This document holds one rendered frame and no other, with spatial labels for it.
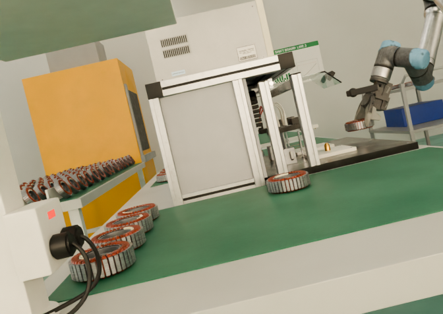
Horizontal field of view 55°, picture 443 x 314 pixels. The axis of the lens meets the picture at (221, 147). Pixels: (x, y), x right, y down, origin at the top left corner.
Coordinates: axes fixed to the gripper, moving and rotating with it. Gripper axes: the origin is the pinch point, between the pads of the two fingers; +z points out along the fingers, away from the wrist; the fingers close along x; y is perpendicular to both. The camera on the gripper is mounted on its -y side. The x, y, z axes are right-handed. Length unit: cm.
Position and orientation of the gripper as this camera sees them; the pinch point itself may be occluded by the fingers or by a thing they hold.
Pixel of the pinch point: (358, 126)
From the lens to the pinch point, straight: 178.8
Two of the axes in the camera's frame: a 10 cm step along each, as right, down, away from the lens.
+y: 9.5, 3.0, 0.5
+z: -3.0, 9.5, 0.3
